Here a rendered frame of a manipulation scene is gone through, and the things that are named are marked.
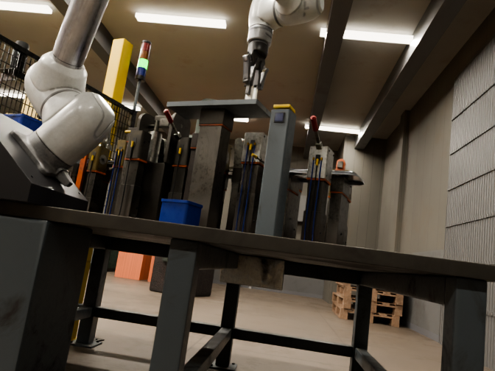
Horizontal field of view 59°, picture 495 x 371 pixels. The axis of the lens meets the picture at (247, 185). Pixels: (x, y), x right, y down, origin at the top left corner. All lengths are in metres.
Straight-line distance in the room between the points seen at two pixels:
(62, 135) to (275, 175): 0.67
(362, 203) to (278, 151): 8.39
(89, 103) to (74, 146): 0.14
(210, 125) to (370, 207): 8.38
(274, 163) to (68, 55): 0.74
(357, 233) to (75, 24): 8.65
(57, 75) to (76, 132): 0.22
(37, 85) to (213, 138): 0.60
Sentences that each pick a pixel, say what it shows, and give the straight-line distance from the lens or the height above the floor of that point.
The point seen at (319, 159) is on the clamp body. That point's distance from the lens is 1.57.
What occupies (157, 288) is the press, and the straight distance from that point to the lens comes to 6.82.
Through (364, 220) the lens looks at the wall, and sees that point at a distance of 9.76.
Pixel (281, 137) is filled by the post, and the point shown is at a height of 1.04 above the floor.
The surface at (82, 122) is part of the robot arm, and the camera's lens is 1.45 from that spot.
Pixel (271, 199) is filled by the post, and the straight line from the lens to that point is 1.42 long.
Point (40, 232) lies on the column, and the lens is 1.34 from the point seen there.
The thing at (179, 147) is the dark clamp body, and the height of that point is 1.04.
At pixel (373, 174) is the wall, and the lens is 9.96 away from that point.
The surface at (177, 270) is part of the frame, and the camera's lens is 1.25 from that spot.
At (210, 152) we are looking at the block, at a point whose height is 0.99.
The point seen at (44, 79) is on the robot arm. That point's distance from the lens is 1.58.
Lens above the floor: 0.62
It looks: 10 degrees up
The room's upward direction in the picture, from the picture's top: 8 degrees clockwise
